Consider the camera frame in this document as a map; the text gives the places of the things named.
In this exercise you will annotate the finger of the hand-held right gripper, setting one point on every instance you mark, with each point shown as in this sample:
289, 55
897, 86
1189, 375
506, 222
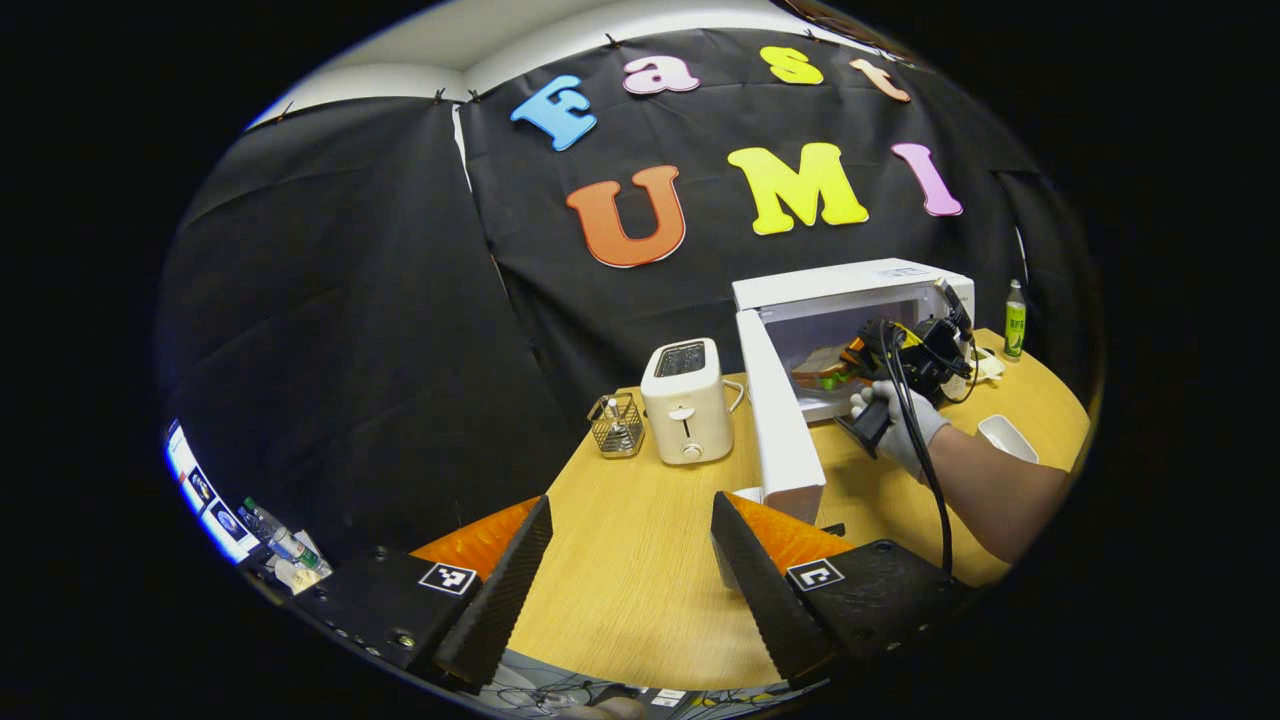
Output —
860, 378
855, 352

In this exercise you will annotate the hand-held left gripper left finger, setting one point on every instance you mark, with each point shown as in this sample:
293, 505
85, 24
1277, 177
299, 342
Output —
505, 600

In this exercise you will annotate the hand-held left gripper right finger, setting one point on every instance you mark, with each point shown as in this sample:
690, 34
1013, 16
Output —
765, 600

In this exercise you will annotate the bread slice with lettuce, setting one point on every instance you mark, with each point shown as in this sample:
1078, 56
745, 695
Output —
820, 365

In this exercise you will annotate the white microwave oven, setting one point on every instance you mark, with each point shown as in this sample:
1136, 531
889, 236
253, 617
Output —
850, 290

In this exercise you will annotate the green drink bottle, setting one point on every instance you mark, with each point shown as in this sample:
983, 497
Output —
1015, 325

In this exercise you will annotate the white rectangular tray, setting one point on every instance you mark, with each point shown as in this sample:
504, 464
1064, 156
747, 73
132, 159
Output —
1005, 435

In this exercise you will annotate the white toaster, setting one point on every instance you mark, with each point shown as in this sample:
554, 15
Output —
685, 410

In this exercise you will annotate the clear plastic water bottle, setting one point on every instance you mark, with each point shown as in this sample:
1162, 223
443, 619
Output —
280, 540

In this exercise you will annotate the blue white printed banner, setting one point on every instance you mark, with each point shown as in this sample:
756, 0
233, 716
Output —
205, 495

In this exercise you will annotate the black backdrop cloth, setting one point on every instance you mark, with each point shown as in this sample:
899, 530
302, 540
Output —
350, 300

